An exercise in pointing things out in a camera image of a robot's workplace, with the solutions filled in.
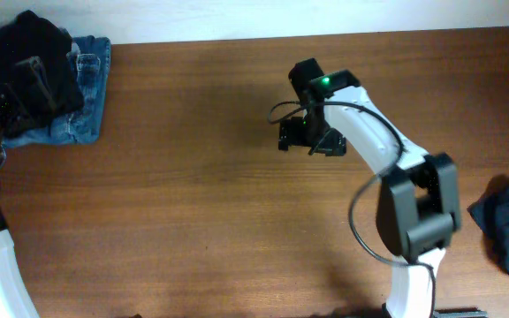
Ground black t-shirt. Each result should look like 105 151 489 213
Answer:
0 11 84 126

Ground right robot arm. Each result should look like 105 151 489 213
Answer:
268 58 487 318

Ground folded blue denim jeans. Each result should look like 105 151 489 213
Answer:
3 35 111 148

